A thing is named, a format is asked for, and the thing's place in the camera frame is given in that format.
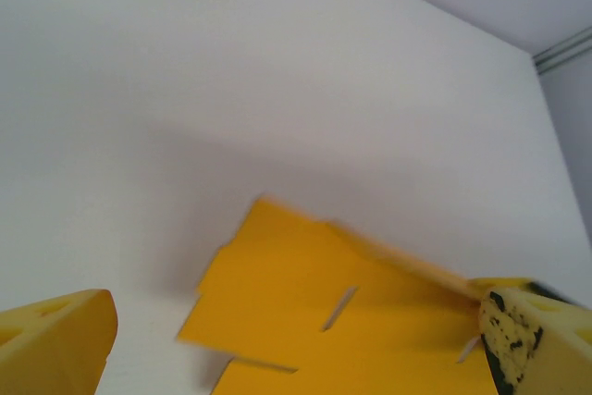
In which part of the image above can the aluminium frame post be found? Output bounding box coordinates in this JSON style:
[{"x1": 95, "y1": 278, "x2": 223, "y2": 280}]
[{"x1": 532, "y1": 26, "x2": 592, "y2": 76}]

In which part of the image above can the yellow paper box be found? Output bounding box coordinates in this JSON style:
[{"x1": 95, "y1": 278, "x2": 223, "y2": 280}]
[{"x1": 177, "y1": 195, "x2": 500, "y2": 395}]

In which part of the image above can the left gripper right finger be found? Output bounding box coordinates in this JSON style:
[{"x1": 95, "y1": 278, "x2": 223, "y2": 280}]
[{"x1": 468, "y1": 277, "x2": 592, "y2": 395}]

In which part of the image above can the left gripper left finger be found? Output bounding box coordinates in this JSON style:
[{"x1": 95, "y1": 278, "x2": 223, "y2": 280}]
[{"x1": 0, "y1": 289, "x2": 119, "y2": 395}]

